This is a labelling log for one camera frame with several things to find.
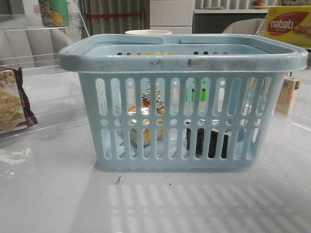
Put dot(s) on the yellow nabati wafer box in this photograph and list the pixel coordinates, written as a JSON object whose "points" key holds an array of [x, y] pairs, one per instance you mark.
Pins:
{"points": [[290, 24]]}

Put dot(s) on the light blue plastic basket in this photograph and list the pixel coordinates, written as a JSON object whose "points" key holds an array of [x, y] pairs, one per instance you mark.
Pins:
{"points": [[229, 80]]}

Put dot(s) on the dark tissue pack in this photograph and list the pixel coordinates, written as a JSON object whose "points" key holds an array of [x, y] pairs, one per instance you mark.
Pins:
{"points": [[203, 141]]}

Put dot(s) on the white paper cup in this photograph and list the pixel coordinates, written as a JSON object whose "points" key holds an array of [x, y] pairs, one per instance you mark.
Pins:
{"points": [[148, 32]]}

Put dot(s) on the green yellow cartoon package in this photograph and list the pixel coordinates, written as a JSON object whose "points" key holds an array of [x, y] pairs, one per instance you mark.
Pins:
{"points": [[54, 13]]}

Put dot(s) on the white drawer cabinet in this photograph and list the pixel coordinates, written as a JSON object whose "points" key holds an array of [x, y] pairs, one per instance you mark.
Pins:
{"points": [[175, 16]]}

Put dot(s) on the brown cracker snack bag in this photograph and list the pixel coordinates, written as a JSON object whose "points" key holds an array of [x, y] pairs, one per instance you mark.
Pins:
{"points": [[15, 108]]}

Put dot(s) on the small beige carton box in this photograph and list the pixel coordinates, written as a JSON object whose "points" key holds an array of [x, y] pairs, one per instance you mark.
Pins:
{"points": [[286, 100]]}

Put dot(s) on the right clear acrylic shelf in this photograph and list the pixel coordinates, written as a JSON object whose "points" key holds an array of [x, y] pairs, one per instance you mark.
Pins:
{"points": [[301, 115]]}

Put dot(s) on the clear acrylic shelf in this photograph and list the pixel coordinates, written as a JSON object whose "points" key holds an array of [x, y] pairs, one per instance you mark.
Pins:
{"points": [[25, 43], [301, 115]]}

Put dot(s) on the clear bagged bread package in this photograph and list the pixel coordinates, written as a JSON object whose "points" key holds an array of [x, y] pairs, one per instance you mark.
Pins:
{"points": [[140, 122]]}

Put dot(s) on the left clear acrylic shelf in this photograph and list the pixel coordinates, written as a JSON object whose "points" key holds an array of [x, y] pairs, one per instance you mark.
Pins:
{"points": [[25, 43]]}

